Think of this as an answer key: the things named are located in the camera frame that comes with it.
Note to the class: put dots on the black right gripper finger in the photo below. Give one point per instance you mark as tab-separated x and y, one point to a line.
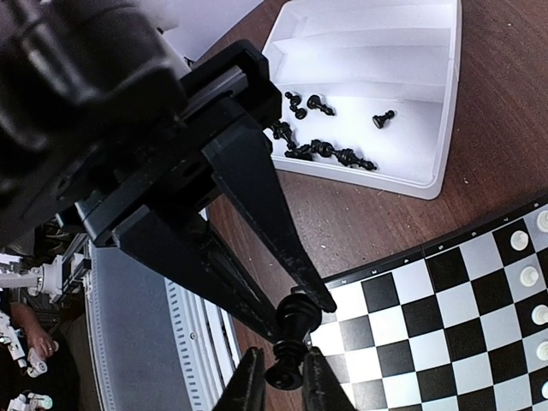
243	170
182	246

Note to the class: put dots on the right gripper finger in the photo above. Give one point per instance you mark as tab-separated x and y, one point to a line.
246	389
321	391

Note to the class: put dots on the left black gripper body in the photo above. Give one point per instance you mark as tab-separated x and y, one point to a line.
78	79

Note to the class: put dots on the black chess piece king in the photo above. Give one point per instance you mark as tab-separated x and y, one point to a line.
297	316

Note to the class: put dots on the black pieces pile in tray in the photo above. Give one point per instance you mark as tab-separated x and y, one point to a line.
313	142

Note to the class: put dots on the black white chess board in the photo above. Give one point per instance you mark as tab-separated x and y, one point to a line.
433	328

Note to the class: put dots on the white chess pieces row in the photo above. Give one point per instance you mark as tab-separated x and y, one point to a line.
527	274

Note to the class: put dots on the black pawn in tray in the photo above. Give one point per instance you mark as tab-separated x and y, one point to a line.
380	120

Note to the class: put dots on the white plastic tray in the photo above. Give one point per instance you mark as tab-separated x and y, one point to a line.
364	58

